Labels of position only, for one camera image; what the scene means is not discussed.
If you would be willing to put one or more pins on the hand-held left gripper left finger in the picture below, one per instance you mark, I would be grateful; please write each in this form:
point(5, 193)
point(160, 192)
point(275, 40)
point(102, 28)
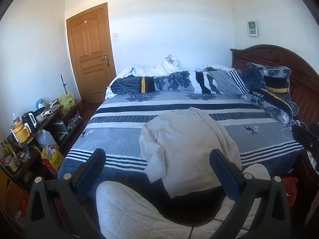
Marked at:
point(92, 169)

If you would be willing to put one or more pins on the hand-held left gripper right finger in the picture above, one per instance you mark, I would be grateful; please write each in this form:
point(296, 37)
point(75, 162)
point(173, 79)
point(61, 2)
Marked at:
point(224, 171)

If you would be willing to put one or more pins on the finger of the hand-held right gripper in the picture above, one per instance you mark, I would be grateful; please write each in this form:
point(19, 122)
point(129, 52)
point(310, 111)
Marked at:
point(305, 135)

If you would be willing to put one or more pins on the cream knit sweater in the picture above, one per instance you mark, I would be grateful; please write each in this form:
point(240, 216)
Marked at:
point(184, 142)

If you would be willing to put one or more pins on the red yellow shopping bag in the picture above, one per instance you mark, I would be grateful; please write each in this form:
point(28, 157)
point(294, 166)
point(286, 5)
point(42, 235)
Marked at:
point(52, 160)

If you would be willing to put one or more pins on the blue striped bed sheet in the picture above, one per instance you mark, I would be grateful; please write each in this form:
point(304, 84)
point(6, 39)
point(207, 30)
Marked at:
point(119, 132)

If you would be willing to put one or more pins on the floral pillow with yellow stripe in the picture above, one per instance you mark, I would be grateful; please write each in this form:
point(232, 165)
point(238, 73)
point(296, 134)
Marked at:
point(274, 92)

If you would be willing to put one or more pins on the clear plastic water jug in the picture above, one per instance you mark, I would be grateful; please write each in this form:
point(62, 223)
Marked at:
point(47, 139)

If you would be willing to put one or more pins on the red plastic bag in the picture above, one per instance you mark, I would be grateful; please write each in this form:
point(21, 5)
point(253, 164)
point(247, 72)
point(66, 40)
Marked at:
point(290, 188)

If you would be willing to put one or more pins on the dark wooden side table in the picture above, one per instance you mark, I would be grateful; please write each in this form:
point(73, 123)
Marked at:
point(42, 127)

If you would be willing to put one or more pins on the yellow plastic bag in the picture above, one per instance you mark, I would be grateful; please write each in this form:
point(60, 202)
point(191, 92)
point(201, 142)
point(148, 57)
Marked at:
point(66, 102)

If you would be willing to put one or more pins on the white frying pan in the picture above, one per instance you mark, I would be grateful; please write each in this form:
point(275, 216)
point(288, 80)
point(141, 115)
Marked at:
point(46, 110)

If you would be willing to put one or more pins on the dark blue cloth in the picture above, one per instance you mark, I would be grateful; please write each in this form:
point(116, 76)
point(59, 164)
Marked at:
point(253, 77)

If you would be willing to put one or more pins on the dark wooden headboard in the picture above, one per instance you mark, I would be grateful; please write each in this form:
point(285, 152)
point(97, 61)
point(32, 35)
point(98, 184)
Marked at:
point(274, 57)

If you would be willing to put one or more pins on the thin black stick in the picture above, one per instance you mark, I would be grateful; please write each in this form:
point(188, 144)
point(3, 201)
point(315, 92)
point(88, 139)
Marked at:
point(64, 84)

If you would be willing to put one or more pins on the grey garment with white stripes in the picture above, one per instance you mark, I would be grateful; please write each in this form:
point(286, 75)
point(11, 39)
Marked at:
point(230, 81)

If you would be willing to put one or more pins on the navy white striped pillow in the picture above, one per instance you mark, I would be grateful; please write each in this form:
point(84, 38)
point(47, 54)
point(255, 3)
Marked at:
point(203, 81)

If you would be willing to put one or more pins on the blue floral folded quilt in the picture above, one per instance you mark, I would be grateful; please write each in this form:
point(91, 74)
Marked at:
point(172, 81)

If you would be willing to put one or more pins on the wooden door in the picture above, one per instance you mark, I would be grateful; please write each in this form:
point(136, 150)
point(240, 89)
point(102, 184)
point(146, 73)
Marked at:
point(89, 54)

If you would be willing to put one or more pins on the white crumpled duvet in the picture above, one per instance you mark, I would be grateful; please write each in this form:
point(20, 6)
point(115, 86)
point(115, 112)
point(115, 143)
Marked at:
point(169, 63)

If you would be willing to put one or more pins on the white wall thermostat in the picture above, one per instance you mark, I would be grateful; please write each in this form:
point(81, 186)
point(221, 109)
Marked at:
point(252, 28)

